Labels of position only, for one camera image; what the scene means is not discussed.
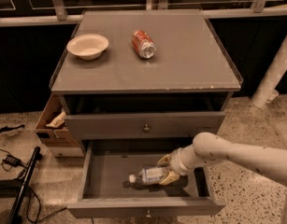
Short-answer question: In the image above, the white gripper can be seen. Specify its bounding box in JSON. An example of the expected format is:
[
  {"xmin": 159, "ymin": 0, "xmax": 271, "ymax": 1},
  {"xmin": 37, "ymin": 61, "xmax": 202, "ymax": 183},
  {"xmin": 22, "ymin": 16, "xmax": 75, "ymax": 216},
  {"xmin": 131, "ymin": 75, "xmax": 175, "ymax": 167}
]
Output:
[{"xmin": 157, "ymin": 147, "xmax": 194, "ymax": 186}]

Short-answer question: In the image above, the clear plastic water bottle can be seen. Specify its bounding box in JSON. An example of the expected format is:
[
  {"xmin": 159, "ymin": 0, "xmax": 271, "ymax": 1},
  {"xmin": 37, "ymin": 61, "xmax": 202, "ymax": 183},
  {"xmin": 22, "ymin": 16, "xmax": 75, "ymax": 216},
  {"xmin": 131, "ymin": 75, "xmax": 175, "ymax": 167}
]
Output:
[{"xmin": 128, "ymin": 167, "xmax": 168, "ymax": 186}]

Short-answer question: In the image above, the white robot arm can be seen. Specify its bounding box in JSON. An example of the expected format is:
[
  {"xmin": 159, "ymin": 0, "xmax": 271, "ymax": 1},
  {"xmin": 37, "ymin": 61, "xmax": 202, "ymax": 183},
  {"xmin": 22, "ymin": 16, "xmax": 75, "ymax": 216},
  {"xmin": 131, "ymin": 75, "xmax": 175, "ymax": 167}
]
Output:
[{"xmin": 157, "ymin": 133, "xmax": 287, "ymax": 224}]

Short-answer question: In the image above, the metal top drawer knob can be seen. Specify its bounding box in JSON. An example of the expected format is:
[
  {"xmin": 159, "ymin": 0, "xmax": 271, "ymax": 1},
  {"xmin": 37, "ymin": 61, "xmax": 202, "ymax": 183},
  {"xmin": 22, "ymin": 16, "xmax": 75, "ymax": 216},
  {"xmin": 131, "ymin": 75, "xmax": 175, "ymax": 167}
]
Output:
[{"xmin": 143, "ymin": 124, "xmax": 151, "ymax": 133}]

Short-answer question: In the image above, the metal drawer knob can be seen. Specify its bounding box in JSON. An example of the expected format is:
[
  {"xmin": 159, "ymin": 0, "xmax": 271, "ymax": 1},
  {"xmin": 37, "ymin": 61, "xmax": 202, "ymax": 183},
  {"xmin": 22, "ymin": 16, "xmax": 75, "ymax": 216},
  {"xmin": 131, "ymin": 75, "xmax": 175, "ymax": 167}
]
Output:
[
  {"xmin": 146, "ymin": 210, "xmax": 151, "ymax": 218},
  {"xmin": 143, "ymin": 124, "xmax": 151, "ymax": 133}
]

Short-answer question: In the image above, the metal middle drawer knob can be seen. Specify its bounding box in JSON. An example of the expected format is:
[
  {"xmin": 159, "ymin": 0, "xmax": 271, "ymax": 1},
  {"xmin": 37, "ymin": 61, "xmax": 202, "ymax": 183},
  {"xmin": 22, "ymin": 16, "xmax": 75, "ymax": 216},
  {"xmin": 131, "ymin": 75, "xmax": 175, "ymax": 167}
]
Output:
[{"xmin": 146, "ymin": 210, "xmax": 151, "ymax": 218}]

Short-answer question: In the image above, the grey top drawer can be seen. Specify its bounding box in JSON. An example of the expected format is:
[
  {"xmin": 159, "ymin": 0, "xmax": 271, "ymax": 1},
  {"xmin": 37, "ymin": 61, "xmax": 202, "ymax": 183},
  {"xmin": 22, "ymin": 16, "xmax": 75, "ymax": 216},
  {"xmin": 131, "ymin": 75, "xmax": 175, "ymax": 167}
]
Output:
[{"xmin": 60, "ymin": 93, "xmax": 225, "ymax": 140}]

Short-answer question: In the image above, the grey open middle drawer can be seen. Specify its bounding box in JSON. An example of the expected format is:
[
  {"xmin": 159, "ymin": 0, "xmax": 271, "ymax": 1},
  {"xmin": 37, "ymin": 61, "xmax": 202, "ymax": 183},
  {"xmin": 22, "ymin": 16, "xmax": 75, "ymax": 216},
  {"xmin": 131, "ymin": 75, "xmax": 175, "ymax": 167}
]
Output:
[{"xmin": 68, "ymin": 138, "xmax": 225, "ymax": 218}]

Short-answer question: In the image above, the grey drawer cabinet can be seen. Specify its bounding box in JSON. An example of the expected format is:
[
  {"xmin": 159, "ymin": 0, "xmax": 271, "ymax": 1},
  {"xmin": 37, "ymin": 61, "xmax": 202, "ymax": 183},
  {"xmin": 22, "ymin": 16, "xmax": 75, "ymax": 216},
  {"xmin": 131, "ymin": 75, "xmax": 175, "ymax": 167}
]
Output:
[{"xmin": 49, "ymin": 8, "xmax": 244, "ymax": 147}]

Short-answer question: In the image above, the cardboard box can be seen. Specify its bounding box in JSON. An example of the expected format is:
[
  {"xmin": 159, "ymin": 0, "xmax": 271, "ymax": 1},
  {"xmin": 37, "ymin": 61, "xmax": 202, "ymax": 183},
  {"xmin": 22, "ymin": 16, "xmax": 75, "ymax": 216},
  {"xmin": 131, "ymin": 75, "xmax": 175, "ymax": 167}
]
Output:
[{"xmin": 36, "ymin": 95, "xmax": 84, "ymax": 157}]

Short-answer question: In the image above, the crumpled paper bag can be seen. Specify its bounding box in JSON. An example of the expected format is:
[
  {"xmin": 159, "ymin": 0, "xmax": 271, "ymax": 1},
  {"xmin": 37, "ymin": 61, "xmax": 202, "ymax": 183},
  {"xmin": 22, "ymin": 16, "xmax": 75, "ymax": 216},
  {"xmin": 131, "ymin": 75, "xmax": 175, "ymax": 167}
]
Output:
[{"xmin": 47, "ymin": 111, "xmax": 65, "ymax": 128}]

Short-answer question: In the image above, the red soda can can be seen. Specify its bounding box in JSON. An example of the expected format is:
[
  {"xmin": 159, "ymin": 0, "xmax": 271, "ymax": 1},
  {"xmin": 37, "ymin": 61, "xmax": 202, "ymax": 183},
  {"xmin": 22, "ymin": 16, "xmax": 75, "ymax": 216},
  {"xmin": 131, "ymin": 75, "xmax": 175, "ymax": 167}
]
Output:
[{"xmin": 132, "ymin": 30, "xmax": 156, "ymax": 59}]

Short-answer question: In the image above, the cream paper bowl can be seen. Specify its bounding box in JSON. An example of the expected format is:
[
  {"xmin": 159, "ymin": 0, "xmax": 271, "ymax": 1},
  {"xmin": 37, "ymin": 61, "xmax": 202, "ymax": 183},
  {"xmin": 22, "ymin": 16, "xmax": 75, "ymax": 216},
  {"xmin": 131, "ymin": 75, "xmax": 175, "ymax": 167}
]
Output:
[{"xmin": 66, "ymin": 34, "xmax": 108, "ymax": 61}]

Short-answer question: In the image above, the black power adapter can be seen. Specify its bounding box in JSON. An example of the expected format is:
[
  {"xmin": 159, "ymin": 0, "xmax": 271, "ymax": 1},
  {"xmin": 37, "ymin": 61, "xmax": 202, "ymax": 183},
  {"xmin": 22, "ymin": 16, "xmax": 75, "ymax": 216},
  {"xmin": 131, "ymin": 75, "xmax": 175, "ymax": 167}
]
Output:
[{"xmin": 3, "ymin": 156, "xmax": 21, "ymax": 167}]

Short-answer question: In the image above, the black pole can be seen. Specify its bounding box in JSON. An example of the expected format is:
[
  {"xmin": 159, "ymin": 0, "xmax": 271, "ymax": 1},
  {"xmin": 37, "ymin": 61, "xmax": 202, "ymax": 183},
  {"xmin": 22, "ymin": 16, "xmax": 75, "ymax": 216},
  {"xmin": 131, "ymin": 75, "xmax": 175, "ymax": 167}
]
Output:
[{"xmin": 7, "ymin": 147, "xmax": 41, "ymax": 224}]

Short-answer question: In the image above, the metal window railing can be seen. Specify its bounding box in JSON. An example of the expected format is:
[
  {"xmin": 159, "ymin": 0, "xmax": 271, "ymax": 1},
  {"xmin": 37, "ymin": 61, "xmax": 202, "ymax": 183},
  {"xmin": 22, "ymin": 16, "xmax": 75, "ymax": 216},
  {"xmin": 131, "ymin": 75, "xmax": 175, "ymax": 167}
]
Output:
[{"xmin": 0, "ymin": 0, "xmax": 287, "ymax": 26}]

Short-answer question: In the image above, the black cable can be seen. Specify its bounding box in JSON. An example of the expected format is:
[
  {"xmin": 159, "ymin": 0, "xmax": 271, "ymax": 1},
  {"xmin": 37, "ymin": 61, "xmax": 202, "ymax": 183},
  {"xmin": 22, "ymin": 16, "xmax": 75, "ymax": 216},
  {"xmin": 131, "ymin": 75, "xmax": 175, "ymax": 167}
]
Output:
[{"xmin": 0, "ymin": 145, "xmax": 68, "ymax": 224}]

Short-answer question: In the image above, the black strap on floor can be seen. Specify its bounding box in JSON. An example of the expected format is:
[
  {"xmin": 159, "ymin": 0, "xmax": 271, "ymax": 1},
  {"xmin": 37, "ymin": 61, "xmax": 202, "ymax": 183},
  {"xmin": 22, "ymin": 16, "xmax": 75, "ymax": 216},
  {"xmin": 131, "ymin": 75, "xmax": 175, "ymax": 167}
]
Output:
[{"xmin": 0, "ymin": 123, "xmax": 26, "ymax": 134}]

